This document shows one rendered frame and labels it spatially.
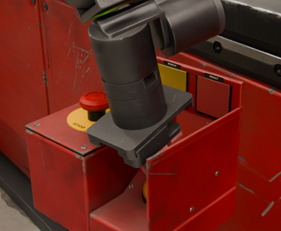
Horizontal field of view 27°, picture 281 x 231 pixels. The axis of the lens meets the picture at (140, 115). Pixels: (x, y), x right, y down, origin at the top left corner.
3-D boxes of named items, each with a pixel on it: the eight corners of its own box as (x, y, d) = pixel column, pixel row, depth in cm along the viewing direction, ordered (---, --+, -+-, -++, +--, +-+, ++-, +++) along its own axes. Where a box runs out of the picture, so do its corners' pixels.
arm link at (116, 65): (75, 15, 54) (100, 37, 50) (139, -11, 56) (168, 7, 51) (93, 76, 58) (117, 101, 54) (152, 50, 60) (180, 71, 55)
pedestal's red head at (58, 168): (32, 209, 73) (17, 78, 65) (120, 161, 84) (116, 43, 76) (149, 282, 61) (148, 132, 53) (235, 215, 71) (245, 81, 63)
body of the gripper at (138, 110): (197, 108, 61) (186, 48, 57) (133, 166, 56) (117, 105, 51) (151, 92, 65) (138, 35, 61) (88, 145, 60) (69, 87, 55)
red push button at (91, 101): (73, 123, 69) (71, 96, 68) (98, 112, 72) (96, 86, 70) (96, 134, 67) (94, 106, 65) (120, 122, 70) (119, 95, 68)
